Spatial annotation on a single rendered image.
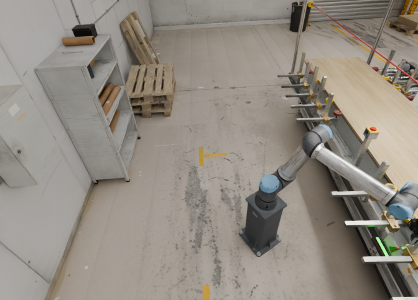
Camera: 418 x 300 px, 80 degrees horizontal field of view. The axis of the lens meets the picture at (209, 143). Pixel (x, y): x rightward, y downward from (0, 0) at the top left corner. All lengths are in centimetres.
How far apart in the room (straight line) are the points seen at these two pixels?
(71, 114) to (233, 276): 220
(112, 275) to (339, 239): 222
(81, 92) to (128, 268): 172
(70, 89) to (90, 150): 77
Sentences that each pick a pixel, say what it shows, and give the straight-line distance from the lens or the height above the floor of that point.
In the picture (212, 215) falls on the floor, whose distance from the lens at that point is 287.
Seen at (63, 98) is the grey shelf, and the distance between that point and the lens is 277.
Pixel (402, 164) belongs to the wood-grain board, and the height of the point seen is 90.
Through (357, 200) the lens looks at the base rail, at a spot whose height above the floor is 69.
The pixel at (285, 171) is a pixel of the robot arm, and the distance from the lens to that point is 206.
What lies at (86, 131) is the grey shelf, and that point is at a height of 84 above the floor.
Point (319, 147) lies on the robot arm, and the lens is 160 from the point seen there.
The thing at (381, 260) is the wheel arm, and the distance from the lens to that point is 194.
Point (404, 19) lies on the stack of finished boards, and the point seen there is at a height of 27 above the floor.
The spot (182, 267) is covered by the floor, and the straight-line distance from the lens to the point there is 263.
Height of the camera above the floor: 241
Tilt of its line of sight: 41 degrees down
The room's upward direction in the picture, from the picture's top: 3 degrees counter-clockwise
